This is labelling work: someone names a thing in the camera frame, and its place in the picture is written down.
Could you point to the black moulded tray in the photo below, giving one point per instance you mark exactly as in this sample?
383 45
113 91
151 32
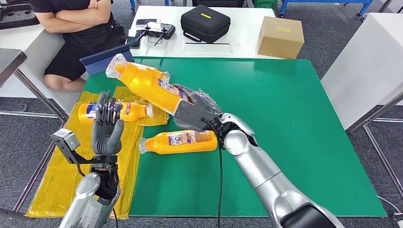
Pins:
15 14

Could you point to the black carrying case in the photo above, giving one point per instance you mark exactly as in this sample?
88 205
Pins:
204 26

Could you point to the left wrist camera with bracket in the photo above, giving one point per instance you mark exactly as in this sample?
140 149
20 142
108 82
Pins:
64 138

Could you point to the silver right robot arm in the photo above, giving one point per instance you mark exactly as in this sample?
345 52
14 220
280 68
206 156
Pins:
267 170

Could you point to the white side table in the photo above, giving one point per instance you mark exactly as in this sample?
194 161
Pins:
371 61

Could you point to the brown cardboard box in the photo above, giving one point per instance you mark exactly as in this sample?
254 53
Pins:
279 42

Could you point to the yellow taped cardboard sheet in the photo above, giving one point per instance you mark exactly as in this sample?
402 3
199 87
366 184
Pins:
63 176

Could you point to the grey metal leg frame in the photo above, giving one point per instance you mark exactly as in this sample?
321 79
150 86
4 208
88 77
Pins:
375 114

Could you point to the black remote controller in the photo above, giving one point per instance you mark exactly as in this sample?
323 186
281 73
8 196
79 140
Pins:
164 31

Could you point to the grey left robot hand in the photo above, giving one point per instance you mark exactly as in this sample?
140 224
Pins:
107 138

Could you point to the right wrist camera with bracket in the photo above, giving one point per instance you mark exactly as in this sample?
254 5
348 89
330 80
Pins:
192 114

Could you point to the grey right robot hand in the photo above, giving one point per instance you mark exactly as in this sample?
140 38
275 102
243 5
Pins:
206 100

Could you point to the person's left forearm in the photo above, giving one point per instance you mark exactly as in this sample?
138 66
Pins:
81 13

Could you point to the person's right forearm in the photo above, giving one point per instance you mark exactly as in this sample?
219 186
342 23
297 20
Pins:
68 25

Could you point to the grey metal table rail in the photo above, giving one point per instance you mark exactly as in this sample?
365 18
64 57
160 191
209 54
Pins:
34 176

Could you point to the black crate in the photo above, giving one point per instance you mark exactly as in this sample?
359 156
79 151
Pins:
220 2

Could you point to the orange plastic bottle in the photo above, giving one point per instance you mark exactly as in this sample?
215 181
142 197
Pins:
144 83
165 77
189 148
135 111

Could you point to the white and grey desk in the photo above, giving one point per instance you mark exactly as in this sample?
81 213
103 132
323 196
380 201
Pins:
31 50

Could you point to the blue metal cart frame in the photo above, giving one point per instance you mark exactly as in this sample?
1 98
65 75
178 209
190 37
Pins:
346 1

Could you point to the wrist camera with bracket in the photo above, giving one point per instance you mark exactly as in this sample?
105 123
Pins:
192 114
64 138

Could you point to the green table mat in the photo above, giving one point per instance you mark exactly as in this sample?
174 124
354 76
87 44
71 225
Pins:
283 94

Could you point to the green plastic crate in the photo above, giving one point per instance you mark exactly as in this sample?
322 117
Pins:
265 2

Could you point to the blue tablet case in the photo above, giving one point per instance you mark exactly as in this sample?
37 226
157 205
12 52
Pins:
100 61

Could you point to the person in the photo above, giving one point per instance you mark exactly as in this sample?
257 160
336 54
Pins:
85 37

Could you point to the dark tablet device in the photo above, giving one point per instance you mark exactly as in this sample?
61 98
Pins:
134 42

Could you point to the dark grey side table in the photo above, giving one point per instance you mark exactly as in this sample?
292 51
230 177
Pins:
9 61

